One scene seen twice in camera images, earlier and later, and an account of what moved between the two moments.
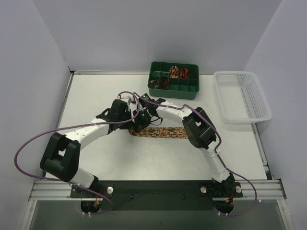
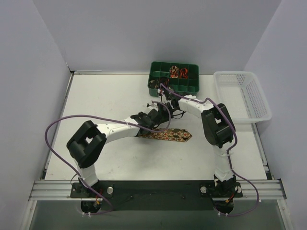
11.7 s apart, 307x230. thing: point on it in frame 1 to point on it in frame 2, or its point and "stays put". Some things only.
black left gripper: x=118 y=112 to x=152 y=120
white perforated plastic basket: x=241 y=98 stays put
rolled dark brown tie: x=154 y=83 stays put
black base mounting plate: x=158 y=195 stays put
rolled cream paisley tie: x=173 y=72 stays put
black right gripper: x=146 y=105 to x=161 y=84
